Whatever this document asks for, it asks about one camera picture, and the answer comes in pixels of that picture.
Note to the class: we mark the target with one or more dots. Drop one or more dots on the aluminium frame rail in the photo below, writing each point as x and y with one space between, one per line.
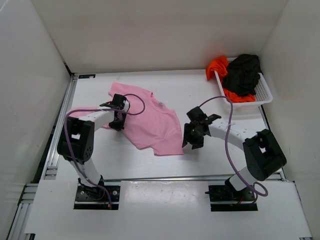
47 169

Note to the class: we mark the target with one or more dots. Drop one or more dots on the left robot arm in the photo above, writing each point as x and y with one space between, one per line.
76 143

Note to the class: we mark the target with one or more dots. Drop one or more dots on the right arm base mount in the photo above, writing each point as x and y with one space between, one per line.
223 199

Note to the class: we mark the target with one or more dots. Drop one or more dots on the pink t-shirt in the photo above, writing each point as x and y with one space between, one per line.
157 127

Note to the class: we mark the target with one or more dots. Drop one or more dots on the orange t-shirt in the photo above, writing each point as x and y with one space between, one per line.
219 65

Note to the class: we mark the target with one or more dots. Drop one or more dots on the black t-shirt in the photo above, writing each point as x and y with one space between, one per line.
243 75

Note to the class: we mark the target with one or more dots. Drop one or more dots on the blue corner label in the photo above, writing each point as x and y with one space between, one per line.
86 76

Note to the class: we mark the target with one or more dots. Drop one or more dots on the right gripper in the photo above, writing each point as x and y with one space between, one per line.
196 143

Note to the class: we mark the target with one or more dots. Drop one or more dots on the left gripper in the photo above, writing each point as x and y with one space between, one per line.
118 127

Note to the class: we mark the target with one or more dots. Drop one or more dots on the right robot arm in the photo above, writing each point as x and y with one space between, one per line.
263 155

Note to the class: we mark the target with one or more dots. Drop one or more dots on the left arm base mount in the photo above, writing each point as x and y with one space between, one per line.
96 199

